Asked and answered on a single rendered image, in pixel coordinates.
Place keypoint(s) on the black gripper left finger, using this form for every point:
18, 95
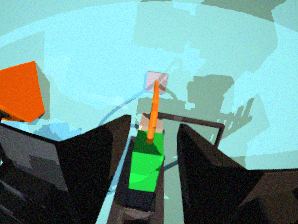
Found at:
81, 167

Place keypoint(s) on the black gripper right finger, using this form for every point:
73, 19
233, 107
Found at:
214, 188

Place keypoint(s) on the black power strip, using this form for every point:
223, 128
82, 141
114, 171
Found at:
158, 211

